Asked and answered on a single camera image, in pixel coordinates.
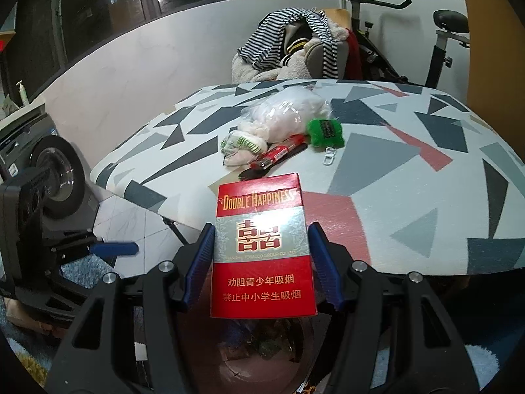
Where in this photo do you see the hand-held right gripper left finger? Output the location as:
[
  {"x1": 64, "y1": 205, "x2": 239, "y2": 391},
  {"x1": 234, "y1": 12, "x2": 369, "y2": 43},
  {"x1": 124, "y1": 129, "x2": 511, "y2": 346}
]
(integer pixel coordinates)
[{"x1": 47, "y1": 222, "x2": 216, "y2": 394}]

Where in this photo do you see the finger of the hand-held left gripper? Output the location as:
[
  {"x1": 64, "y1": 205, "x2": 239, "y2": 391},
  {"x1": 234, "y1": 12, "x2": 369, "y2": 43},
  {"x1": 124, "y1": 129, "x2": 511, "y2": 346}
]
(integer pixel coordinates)
[{"x1": 44, "y1": 229, "x2": 139, "y2": 264}]

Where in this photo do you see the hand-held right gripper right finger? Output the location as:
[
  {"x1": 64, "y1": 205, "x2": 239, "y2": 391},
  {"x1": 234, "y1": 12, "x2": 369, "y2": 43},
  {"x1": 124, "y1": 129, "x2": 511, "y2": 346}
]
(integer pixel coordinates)
[{"x1": 308, "y1": 222, "x2": 480, "y2": 394}]

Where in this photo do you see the red cigarette box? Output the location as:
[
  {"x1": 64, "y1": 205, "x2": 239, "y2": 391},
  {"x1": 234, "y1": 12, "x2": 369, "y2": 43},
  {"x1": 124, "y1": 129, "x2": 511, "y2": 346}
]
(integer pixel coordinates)
[{"x1": 209, "y1": 172, "x2": 319, "y2": 319}]

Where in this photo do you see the black plastic fork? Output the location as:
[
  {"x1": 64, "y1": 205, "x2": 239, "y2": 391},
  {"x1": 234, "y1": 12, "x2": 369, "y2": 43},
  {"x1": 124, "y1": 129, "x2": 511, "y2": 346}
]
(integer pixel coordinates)
[{"x1": 238, "y1": 143, "x2": 308, "y2": 182}]

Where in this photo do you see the brown trash bin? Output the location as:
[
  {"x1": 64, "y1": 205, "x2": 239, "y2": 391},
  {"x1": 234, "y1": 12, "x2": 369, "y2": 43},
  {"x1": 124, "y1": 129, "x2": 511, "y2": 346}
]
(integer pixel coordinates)
[{"x1": 180, "y1": 295, "x2": 354, "y2": 394}]

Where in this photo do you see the knotted white sock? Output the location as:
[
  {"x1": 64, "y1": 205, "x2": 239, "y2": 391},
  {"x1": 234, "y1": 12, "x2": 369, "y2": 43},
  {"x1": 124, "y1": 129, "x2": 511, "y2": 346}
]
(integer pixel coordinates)
[{"x1": 220, "y1": 124, "x2": 270, "y2": 168}]

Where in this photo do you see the green plush keychain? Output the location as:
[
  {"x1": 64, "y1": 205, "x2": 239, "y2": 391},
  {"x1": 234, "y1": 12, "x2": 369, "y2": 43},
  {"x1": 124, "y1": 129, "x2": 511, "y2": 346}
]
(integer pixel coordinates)
[{"x1": 306, "y1": 118, "x2": 346, "y2": 169}]

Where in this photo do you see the white plastic bag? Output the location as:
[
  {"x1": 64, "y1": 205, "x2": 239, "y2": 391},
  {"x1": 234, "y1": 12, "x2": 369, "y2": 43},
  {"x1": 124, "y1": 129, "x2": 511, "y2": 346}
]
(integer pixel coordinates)
[{"x1": 242, "y1": 86, "x2": 333, "y2": 142}]

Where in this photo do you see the black table leg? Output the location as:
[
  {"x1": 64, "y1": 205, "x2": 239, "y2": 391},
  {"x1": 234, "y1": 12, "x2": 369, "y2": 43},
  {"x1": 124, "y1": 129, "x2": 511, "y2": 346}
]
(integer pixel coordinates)
[{"x1": 161, "y1": 213, "x2": 190, "y2": 248}]

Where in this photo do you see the grey washing machine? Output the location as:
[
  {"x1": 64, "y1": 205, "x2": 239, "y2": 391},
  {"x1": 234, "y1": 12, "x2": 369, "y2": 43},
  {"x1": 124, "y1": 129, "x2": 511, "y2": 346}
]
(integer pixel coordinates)
[{"x1": 0, "y1": 106, "x2": 97, "y2": 219}]

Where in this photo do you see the red garment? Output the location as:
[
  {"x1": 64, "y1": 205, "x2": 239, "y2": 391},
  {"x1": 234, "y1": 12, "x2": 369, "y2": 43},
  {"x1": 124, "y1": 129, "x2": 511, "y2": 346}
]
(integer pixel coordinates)
[{"x1": 346, "y1": 29, "x2": 364, "y2": 80}]

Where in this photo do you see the dark jacket with yellow stripe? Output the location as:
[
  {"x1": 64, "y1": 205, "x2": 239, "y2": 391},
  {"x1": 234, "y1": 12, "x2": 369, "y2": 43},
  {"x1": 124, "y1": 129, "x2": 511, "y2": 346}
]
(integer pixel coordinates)
[{"x1": 283, "y1": 22, "x2": 325, "y2": 56}]

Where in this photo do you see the wooden door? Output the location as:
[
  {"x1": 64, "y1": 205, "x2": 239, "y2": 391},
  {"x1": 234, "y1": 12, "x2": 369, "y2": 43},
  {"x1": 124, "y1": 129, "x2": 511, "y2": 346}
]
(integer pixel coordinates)
[{"x1": 459, "y1": 0, "x2": 513, "y2": 110}]

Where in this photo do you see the wooden chair back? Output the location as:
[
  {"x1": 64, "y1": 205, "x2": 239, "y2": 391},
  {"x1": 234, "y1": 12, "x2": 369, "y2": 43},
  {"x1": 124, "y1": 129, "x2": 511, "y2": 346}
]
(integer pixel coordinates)
[{"x1": 324, "y1": 8, "x2": 354, "y2": 30}]

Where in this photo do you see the black exercise bike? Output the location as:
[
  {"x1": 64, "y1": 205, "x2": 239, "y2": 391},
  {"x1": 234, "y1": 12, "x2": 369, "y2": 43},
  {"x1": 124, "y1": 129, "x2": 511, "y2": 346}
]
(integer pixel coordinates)
[{"x1": 320, "y1": 0, "x2": 472, "y2": 89}]

